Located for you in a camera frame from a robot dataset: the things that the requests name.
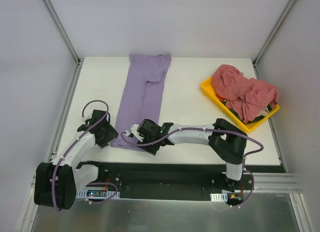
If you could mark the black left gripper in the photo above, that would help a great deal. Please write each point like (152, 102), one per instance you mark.
(107, 136)

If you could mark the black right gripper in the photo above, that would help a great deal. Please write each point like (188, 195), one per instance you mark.
(146, 143)

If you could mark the purple t shirt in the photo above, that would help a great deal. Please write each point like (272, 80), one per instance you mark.
(143, 91)

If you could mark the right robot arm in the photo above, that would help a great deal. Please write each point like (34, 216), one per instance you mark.
(226, 140)

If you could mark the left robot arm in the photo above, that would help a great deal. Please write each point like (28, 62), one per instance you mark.
(57, 182)

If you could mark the yellow plastic tray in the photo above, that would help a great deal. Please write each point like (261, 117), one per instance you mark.
(208, 91)

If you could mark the pink t shirt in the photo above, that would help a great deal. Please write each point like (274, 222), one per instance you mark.
(247, 96)

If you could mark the white cloth in tray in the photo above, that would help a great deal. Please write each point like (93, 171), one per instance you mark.
(264, 112)

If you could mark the green t shirt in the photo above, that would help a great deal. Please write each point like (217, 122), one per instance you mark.
(256, 119)

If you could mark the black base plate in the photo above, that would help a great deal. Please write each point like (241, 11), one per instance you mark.
(149, 181)

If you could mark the white slotted cable duct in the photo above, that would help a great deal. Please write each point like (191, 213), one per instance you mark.
(96, 194)

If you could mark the left aluminium frame post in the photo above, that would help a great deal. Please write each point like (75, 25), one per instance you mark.
(61, 30)

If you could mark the aluminium frame post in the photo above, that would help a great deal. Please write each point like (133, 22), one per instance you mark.
(61, 30)
(274, 31)

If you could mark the right aluminium frame post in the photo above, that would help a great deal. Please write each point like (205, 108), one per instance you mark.
(274, 31)

